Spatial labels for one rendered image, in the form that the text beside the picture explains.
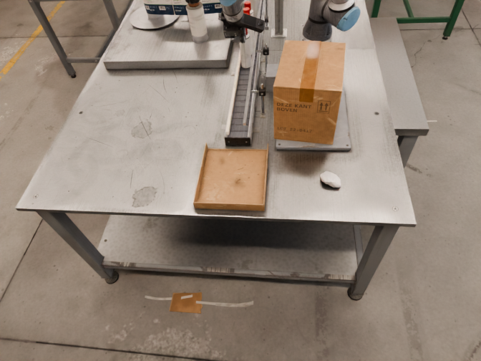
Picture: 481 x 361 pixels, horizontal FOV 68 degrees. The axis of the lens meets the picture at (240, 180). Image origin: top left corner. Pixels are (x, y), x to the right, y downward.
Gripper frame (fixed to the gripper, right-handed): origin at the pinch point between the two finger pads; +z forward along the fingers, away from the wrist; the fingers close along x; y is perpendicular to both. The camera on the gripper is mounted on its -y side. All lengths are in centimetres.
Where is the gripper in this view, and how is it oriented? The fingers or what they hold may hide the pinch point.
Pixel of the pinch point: (245, 40)
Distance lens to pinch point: 168.0
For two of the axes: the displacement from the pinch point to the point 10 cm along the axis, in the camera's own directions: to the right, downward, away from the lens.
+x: -0.4, 9.9, -1.2
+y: -9.9, -0.3, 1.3
